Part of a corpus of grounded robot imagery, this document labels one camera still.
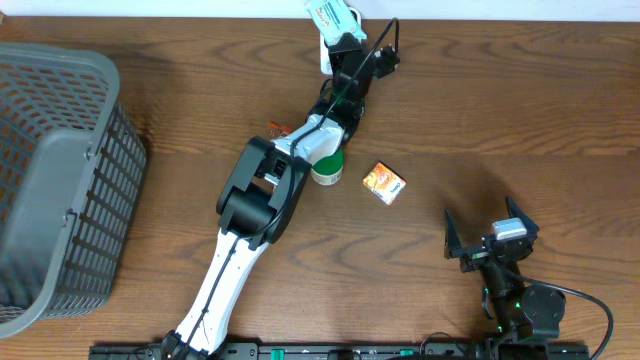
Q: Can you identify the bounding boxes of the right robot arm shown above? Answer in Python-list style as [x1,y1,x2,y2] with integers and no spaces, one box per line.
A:
[444,197,566,359]

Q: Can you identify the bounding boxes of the red Top chocolate bar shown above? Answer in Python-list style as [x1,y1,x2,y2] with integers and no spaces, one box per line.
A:
[267,121,294,140]

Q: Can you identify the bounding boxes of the teal wet wipes pack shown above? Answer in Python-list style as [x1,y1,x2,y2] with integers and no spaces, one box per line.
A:
[305,0,367,46]

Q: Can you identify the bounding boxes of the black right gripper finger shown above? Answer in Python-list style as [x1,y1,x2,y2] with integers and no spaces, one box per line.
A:
[444,209,462,253]
[505,196,540,234]

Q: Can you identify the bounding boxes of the grey plastic basket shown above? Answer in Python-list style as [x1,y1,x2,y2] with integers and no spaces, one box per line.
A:
[1,42,147,338]

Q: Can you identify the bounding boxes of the orange tissue pack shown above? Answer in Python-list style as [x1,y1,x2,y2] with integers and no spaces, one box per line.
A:
[363,162,406,205]

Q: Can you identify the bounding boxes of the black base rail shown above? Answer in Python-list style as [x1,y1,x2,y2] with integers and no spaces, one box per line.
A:
[88,340,590,360]

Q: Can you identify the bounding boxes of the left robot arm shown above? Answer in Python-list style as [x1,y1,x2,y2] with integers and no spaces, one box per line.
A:
[161,34,396,359]

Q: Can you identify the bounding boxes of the green lid jar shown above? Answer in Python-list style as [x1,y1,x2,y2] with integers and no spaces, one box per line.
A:
[311,149,344,186]

